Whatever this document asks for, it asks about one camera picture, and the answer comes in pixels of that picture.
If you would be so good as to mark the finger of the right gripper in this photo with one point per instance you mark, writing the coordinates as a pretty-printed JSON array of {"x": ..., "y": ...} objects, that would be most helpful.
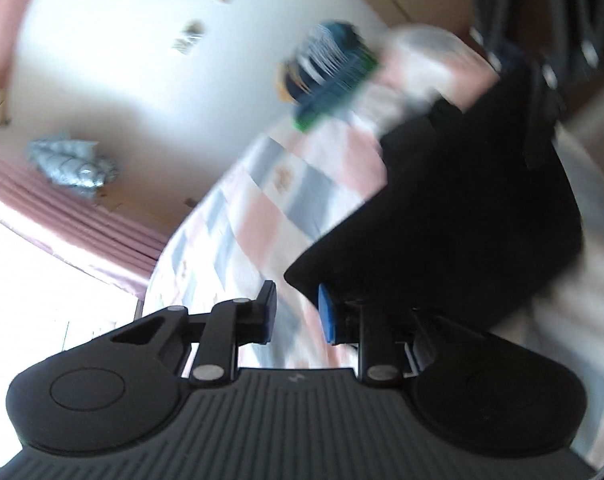
[
  {"x": 575, "y": 42},
  {"x": 503, "y": 55}
]

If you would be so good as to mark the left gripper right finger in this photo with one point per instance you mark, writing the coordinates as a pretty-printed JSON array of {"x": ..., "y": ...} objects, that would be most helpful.
[{"x": 381, "y": 351}]

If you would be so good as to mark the black trousers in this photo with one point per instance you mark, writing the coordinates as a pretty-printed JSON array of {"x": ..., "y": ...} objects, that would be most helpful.
[{"x": 477, "y": 215}]

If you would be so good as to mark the blue folded garment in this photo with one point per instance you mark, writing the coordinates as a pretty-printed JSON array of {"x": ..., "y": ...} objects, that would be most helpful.
[{"x": 337, "y": 85}]

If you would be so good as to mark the pink curtain far side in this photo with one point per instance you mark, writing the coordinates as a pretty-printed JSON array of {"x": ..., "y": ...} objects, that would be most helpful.
[{"x": 99, "y": 242}]

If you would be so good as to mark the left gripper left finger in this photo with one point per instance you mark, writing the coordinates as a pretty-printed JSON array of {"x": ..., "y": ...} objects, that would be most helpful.
[{"x": 228, "y": 326}]

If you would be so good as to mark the checkered pink grey quilt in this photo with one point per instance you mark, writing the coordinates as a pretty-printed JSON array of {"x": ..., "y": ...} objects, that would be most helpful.
[{"x": 291, "y": 187}]

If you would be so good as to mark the patterned hanging cloth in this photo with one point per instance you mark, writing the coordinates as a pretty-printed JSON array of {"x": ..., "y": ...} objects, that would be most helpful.
[{"x": 73, "y": 164}]

